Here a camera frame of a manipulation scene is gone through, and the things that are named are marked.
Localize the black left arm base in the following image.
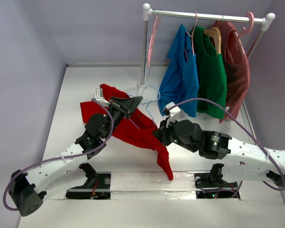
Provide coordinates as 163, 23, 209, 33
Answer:
66, 163, 111, 200

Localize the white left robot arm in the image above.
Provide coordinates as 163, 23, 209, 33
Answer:
8, 96, 143, 217

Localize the green t-shirt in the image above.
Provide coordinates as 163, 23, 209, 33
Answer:
193, 26, 227, 108

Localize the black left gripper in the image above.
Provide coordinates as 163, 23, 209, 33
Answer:
104, 96, 142, 140

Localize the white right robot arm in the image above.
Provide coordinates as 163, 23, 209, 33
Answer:
152, 120, 285, 187

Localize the dusty red t-shirt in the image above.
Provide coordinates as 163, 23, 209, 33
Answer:
212, 20, 250, 118

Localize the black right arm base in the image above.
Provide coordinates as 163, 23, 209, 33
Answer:
194, 163, 240, 199

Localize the light blue wire hanger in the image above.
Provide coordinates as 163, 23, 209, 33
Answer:
136, 85, 161, 126

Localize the wooden hanger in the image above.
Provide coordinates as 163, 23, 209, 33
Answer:
203, 27, 221, 55

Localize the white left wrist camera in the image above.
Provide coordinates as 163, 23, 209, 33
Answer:
92, 88, 110, 107

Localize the thin pink wire hanger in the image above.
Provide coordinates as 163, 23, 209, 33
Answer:
186, 11, 198, 55

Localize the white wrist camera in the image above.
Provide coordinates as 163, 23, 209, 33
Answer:
92, 88, 110, 107
163, 102, 181, 126

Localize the white and chrome clothes rack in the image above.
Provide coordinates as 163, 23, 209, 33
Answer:
137, 3, 276, 95

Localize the blue t-shirt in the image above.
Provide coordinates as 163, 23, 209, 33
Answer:
158, 25, 199, 115

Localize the thick pink plastic hanger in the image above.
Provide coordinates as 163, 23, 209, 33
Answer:
238, 11, 254, 39

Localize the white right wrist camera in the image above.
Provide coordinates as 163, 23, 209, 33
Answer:
163, 102, 181, 126

